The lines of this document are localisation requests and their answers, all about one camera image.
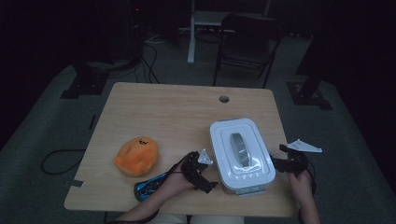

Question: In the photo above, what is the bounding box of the dark equipment stand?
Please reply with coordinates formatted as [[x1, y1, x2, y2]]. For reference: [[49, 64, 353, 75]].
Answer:
[[87, 0, 148, 71]]

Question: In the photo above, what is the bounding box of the black cable bundle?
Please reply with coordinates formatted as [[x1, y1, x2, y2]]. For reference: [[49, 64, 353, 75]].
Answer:
[[134, 34, 162, 85]]

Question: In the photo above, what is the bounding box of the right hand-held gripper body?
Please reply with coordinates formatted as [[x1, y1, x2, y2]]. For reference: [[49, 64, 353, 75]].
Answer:
[[278, 138, 323, 178]]

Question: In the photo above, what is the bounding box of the black stand base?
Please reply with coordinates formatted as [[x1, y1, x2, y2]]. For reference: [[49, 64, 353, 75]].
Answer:
[[60, 60, 110, 100], [286, 0, 334, 111]]

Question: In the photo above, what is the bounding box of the black folding chair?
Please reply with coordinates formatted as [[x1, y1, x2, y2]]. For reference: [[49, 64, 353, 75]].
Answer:
[[213, 12, 286, 89]]

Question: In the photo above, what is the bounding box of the person's right hand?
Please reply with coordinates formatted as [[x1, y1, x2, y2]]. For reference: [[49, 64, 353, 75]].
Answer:
[[286, 169, 313, 194]]

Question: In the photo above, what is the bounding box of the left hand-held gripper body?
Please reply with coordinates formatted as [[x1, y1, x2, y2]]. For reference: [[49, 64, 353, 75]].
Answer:
[[180, 148, 215, 188]]

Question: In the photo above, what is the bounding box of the right hand-held gripper cable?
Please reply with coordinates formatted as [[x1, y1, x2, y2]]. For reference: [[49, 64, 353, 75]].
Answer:
[[297, 160, 319, 224]]

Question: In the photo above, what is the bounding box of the white desk frame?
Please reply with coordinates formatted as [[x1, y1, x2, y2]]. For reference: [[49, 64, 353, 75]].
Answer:
[[186, 0, 273, 65]]

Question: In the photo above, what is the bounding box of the person's left hand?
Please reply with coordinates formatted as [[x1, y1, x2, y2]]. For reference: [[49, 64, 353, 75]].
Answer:
[[161, 169, 196, 201]]

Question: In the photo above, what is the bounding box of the blue toy car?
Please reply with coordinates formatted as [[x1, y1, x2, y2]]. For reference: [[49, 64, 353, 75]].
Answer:
[[134, 172, 171, 203]]

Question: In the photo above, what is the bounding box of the white storage box lid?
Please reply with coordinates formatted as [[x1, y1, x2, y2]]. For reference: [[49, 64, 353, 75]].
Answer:
[[209, 118, 277, 191]]

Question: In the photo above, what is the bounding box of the orange plush toy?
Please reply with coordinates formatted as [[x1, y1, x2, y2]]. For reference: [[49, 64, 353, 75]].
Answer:
[[112, 136, 160, 178]]

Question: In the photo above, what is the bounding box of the clear plastic storage box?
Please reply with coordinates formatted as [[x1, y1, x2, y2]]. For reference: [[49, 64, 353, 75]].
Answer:
[[219, 181, 269, 198]]

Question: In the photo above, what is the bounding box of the black looped floor cable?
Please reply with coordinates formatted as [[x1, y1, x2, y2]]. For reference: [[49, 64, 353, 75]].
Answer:
[[40, 148, 87, 175]]

